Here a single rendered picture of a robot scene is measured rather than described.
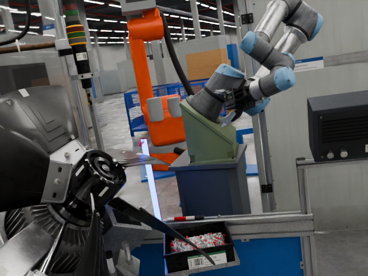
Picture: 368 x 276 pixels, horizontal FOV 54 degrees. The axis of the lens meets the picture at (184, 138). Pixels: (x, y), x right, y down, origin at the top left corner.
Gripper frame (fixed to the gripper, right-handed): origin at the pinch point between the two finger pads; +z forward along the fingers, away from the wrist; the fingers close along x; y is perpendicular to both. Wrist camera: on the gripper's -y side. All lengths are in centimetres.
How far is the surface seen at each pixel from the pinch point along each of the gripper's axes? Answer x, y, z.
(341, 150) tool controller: 29, -1, -44
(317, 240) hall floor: 72, -145, 46
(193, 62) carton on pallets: -332, -511, 446
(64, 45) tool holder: -3, 75, -17
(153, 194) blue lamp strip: 30.6, 28.3, 15.1
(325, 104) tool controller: 14.5, 4.9, -45.0
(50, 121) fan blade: 12, 74, -3
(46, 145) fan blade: 18, 76, -4
